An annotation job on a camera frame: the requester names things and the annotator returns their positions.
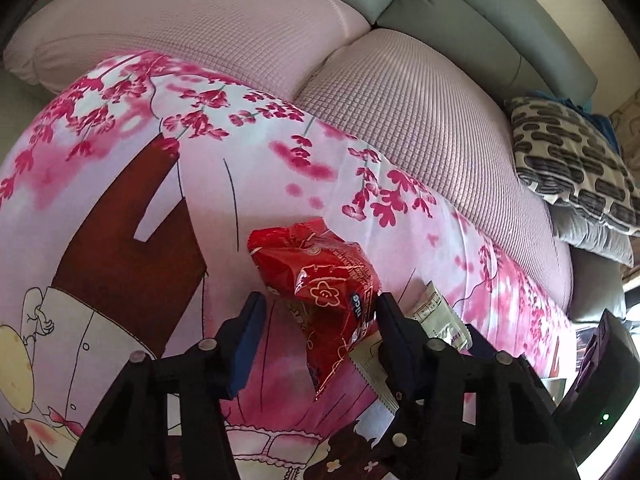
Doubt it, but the cream snack packet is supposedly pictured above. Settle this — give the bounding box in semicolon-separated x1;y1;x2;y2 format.
348;280;474;413

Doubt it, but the grey sofa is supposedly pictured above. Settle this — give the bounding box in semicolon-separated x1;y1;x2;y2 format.
1;0;625;323

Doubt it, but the black white patterned pillow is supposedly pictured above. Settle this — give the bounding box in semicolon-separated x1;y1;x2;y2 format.
506;96;639;236

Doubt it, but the blue cloth behind pillow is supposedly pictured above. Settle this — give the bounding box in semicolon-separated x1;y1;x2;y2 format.
532;90;622;155

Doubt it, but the pink textured sofa cover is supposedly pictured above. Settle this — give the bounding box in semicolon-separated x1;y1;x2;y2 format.
3;0;573;308

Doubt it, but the grey cushion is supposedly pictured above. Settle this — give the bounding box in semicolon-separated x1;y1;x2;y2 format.
549;206;634;268

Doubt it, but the pink anime print blanket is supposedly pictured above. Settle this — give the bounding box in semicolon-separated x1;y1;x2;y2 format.
1;52;576;479

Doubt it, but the red snack packet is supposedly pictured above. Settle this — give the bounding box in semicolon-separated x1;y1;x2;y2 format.
247;218;381;394

